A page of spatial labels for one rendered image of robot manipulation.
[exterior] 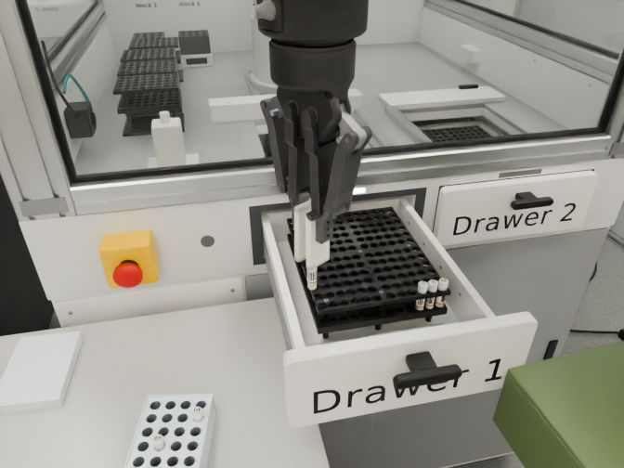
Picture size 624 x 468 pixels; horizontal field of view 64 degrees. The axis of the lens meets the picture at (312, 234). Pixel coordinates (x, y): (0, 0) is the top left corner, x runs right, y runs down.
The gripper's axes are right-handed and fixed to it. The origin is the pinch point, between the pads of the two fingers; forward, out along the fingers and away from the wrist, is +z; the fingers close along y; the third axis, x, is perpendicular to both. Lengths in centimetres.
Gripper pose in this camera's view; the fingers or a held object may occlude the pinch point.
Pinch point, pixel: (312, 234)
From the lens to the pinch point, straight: 54.0
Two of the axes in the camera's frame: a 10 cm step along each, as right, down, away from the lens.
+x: 7.3, -3.7, 5.7
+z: 0.0, 8.3, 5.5
